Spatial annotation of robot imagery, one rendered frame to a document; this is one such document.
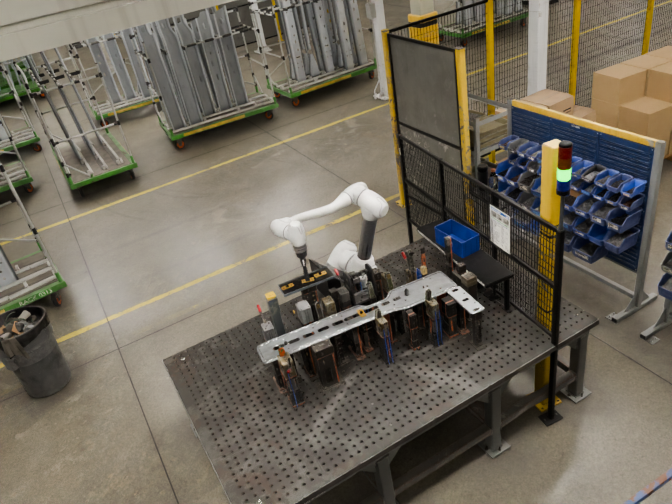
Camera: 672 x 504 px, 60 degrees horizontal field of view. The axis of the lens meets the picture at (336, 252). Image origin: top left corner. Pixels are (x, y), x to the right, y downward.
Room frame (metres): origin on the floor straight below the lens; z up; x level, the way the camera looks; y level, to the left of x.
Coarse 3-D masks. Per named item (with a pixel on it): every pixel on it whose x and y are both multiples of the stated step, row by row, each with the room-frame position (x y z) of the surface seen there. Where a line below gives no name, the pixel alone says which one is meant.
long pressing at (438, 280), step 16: (400, 288) 3.18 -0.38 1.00; (416, 288) 3.15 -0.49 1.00; (432, 288) 3.11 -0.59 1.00; (448, 288) 3.08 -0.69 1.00; (400, 304) 3.01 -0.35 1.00; (416, 304) 2.99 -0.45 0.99; (320, 320) 3.00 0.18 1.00; (336, 320) 2.97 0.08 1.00; (352, 320) 2.94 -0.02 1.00; (368, 320) 2.92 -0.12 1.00; (288, 336) 2.91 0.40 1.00; (320, 336) 2.85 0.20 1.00; (272, 352) 2.78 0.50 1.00; (288, 352) 2.76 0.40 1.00
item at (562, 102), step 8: (528, 96) 6.07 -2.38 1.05; (536, 96) 6.03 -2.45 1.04; (544, 96) 5.99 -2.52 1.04; (552, 96) 5.95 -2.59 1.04; (560, 96) 5.90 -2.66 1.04; (568, 96) 5.85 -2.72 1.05; (536, 104) 5.80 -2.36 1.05; (544, 104) 5.76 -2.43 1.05; (552, 104) 5.72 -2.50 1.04; (560, 104) 5.77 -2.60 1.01; (568, 104) 5.83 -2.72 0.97; (496, 112) 5.83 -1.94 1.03; (568, 112) 5.83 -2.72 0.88; (576, 112) 6.10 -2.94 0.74; (584, 112) 6.05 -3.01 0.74; (592, 112) 6.03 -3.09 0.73; (592, 120) 6.03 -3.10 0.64; (504, 160) 5.86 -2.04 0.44
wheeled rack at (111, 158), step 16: (16, 64) 9.62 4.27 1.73; (80, 64) 10.07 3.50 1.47; (96, 64) 8.43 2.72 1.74; (48, 80) 8.75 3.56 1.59; (80, 80) 8.31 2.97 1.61; (32, 96) 8.01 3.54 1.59; (48, 112) 9.75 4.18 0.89; (48, 128) 8.86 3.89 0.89; (80, 144) 9.73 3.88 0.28; (96, 144) 9.57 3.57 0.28; (112, 144) 9.42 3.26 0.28; (64, 160) 9.09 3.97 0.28; (96, 160) 8.79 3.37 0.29; (112, 160) 8.68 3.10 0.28; (128, 160) 8.55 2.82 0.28; (80, 176) 8.27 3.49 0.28; (96, 176) 8.16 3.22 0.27; (80, 192) 8.08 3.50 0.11
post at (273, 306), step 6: (270, 300) 3.13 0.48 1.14; (276, 300) 3.14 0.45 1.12; (270, 306) 3.13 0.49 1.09; (276, 306) 3.14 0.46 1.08; (270, 312) 3.13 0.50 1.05; (276, 312) 3.14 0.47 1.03; (276, 318) 3.14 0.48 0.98; (276, 324) 3.14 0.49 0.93; (282, 324) 3.15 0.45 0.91; (276, 330) 3.14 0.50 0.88; (282, 330) 3.15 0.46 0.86
